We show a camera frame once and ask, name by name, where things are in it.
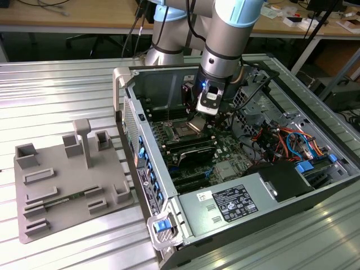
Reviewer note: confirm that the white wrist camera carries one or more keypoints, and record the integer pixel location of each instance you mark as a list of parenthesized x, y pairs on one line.
[(209, 105)]

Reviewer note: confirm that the silver metal disk bay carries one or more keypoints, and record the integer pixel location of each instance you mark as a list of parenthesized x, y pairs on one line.
[(253, 112)]

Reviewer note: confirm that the black graphics card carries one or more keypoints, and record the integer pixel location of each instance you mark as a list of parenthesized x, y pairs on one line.
[(197, 157)]

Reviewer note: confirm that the black computer tower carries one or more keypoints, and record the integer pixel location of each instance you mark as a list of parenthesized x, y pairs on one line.
[(346, 97)]

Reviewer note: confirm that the black plastic shroud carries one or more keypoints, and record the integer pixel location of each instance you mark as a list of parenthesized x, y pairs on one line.
[(284, 180)]

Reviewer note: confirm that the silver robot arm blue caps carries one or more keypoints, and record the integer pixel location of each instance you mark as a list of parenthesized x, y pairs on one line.
[(222, 36)]

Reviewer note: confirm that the green motherboard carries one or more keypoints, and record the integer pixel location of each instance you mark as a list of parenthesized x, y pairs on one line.
[(225, 146)]

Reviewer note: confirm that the blue case latch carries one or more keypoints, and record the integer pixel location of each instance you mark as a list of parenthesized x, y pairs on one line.
[(161, 226)]

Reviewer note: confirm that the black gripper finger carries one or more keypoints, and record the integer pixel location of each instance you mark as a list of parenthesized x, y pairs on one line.
[(189, 98)]

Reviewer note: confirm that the silver chipset heatsink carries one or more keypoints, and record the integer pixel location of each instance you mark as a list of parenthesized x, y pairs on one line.
[(225, 170)]

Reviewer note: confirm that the black expansion slot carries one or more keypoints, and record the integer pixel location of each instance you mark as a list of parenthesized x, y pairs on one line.
[(188, 175), (191, 181), (194, 187)]

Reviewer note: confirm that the long wooden desk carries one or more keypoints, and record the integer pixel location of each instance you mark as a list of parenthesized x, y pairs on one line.
[(84, 17)]

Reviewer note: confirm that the green RAM stick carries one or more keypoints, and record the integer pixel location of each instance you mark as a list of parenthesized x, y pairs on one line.
[(63, 200)]

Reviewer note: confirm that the grey black PC case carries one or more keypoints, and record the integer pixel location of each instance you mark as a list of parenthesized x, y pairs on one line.
[(153, 84)]

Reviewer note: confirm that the black CPU socket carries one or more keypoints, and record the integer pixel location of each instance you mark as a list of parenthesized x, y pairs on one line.
[(177, 130)]

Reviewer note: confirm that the black RAM slot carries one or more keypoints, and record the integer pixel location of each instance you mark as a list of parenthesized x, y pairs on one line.
[(160, 100), (161, 107), (163, 112), (164, 117)]

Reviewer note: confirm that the black office chair base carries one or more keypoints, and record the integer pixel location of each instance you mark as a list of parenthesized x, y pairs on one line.
[(99, 41)]

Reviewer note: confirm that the thin metal locking lever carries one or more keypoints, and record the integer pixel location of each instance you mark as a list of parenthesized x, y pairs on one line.
[(212, 123), (168, 115)]

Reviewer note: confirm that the grey power supply unit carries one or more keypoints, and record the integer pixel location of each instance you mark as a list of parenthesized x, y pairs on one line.
[(197, 213)]

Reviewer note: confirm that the silver green CPU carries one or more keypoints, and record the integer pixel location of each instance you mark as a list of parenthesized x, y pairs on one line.
[(197, 124)]

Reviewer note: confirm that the brown cardboard box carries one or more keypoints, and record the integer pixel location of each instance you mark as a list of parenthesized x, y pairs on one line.
[(337, 59)]

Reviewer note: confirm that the small white box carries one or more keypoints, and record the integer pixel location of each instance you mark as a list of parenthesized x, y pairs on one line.
[(305, 24)]

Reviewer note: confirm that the black monitor foot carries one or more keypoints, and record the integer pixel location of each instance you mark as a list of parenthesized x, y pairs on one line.
[(323, 4)]

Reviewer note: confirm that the brown cardboard piece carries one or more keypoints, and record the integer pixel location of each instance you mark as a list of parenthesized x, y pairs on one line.
[(351, 25)]

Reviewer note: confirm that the grey plastic parts rack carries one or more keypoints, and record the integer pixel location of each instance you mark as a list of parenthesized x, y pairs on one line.
[(70, 174)]

